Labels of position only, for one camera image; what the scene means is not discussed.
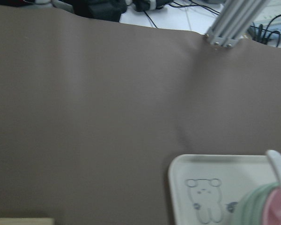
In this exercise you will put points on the stacked green bowls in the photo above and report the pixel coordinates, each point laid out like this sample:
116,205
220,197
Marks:
249,209

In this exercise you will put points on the cream rabbit tray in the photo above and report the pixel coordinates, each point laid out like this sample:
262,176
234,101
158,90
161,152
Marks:
205,189

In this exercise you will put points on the small pink bowl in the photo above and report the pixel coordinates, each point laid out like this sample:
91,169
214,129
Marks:
271,213

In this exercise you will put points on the aluminium frame post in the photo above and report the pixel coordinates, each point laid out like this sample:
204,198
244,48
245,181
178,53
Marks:
233,21

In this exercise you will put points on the wooden cutting board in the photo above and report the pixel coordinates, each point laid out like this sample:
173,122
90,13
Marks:
27,221

